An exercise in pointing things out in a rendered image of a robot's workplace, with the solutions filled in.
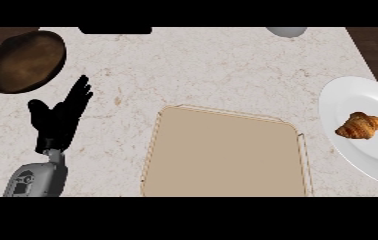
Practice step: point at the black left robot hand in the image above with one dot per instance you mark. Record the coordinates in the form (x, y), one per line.
(60, 120)

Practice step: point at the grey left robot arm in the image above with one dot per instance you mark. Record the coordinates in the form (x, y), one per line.
(38, 179)

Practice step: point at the beige tray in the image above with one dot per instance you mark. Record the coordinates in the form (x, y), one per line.
(227, 155)

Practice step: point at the white plate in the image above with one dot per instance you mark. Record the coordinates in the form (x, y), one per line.
(352, 100)

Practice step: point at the golden brown croissant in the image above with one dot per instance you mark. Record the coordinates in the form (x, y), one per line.
(358, 126)

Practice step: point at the dark brown wooden bowl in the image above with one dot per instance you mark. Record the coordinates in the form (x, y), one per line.
(30, 62)

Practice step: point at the black flat object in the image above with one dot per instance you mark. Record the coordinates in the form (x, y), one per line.
(116, 30)

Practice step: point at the grey round object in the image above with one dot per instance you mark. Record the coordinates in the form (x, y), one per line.
(287, 31)

